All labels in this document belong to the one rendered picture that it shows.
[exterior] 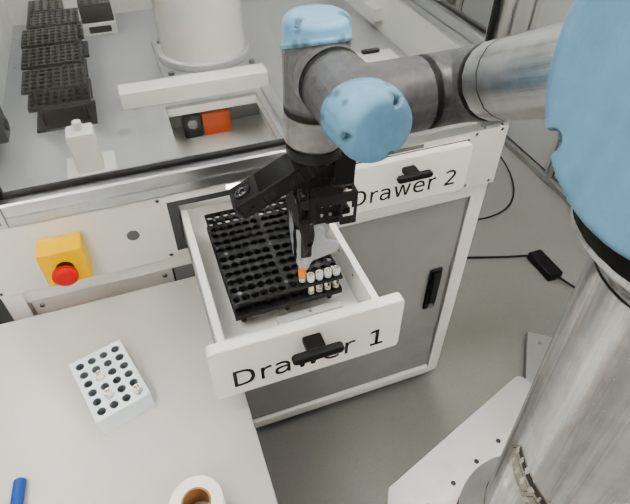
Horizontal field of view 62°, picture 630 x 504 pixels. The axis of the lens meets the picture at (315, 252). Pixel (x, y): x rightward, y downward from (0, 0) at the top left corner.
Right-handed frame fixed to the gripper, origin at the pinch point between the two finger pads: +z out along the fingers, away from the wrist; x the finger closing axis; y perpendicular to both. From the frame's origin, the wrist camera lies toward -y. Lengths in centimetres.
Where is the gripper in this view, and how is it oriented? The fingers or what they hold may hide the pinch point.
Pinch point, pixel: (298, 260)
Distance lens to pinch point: 78.8
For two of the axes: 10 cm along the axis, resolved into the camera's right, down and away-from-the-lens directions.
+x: -2.9, -6.6, 7.0
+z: -0.2, 7.3, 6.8
